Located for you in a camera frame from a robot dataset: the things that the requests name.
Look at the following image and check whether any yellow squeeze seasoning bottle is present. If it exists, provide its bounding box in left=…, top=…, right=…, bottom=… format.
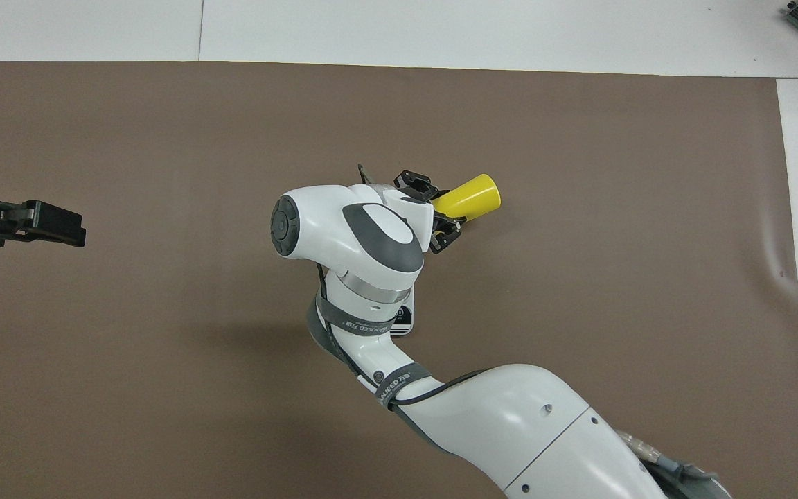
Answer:
left=434, top=173, right=502, bottom=223

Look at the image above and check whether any white digital kitchen scale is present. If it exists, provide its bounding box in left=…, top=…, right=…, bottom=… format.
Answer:
left=389, top=304, right=416, bottom=338

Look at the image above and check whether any brown table mat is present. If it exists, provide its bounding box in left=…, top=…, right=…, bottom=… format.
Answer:
left=0, top=61, right=798, bottom=499

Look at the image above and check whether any grey velcro strap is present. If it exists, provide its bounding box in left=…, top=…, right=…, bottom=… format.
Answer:
left=373, top=362, right=432, bottom=411
left=314, top=290, right=401, bottom=335

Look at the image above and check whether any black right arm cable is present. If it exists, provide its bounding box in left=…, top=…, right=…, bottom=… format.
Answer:
left=314, top=164, right=490, bottom=411

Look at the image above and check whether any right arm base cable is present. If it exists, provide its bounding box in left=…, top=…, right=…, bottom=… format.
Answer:
left=617, top=428, right=732, bottom=499

